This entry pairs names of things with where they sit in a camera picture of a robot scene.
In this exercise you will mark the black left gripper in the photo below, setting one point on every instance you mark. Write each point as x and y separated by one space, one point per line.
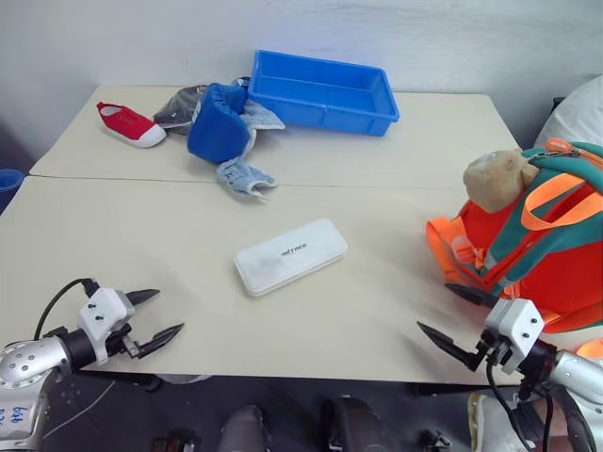
128 346

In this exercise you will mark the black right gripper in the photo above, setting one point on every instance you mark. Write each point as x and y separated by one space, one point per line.
493 352

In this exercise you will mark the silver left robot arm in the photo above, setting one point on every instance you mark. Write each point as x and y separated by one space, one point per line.
26 359

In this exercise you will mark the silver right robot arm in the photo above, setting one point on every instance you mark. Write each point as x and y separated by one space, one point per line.
577 372

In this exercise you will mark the orange and green backpack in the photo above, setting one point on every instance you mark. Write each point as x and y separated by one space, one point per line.
565 282

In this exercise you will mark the white rectangular case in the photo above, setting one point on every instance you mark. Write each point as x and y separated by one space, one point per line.
289 256

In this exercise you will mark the white worn rounded shell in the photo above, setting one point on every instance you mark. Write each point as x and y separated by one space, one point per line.
490 424

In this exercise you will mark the beige plush toy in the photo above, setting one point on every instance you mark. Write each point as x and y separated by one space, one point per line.
494 179

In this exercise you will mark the grey rounded shape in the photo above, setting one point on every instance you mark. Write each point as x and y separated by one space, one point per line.
245 428

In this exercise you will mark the dark rounded shape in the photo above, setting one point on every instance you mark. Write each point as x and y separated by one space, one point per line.
355 424

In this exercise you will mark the light blue cloth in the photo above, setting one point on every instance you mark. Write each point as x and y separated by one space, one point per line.
264 117
242 176

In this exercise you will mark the blue round container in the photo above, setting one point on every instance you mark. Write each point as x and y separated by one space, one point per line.
9 186

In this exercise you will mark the red child's shoe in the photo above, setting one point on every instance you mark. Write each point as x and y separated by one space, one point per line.
129 123

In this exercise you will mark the blue fabric clothing pile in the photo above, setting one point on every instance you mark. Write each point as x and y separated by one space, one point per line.
216 132

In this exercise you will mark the dark grey cloth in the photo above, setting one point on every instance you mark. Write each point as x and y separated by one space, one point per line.
176 110

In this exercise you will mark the white cushion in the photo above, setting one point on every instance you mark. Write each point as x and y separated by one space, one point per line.
579 113

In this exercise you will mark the blue plastic bin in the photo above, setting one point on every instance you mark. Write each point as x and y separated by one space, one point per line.
330 96

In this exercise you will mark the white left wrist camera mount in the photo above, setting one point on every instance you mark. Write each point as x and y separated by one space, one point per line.
101 308

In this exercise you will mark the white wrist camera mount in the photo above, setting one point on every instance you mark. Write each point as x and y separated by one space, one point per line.
101 308
518 320

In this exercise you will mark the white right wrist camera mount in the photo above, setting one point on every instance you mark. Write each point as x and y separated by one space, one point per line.
518 320

